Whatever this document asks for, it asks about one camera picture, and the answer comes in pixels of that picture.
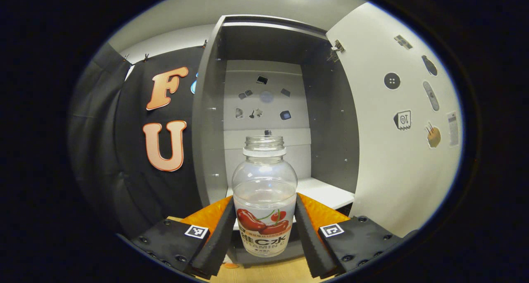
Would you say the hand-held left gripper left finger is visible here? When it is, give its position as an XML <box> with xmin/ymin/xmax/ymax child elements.
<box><xmin>131</xmin><ymin>195</ymin><xmax>237</xmax><ymax>280</ymax></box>

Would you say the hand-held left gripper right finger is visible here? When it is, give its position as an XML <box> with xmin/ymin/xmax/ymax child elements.
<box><xmin>295</xmin><ymin>193</ymin><xmax>405</xmax><ymax>279</ymax></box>

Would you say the clear plastic bottle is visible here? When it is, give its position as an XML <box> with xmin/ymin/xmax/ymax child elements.
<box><xmin>231</xmin><ymin>135</ymin><xmax>298</xmax><ymax>257</ymax></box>

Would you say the grey cabinet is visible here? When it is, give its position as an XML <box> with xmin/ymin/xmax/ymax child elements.
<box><xmin>192</xmin><ymin>14</ymin><xmax>360</xmax><ymax>268</ymax></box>

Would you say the metal cabinet hinge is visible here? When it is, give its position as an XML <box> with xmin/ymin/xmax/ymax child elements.
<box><xmin>330</xmin><ymin>39</ymin><xmax>346</xmax><ymax>63</ymax></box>

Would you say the black backdrop cloth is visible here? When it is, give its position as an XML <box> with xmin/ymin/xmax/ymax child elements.
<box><xmin>68</xmin><ymin>41</ymin><xmax>207</xmax><ymax>238</ymax></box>

